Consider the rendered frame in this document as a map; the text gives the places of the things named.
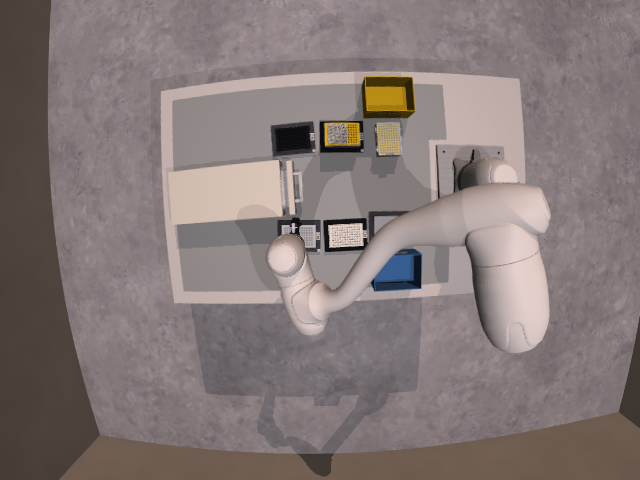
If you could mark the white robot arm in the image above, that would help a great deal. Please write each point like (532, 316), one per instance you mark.
(499, 224)

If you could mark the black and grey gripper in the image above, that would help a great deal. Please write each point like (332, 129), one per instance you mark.
(295, 225)

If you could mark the blue waste bin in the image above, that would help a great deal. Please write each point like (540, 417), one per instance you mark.
(400, 273)

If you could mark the black flat plate with pegs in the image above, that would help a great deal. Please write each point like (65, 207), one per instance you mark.
(304, 222)

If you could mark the yellow open-top bin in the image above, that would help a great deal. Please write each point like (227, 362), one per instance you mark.
(388, 97)

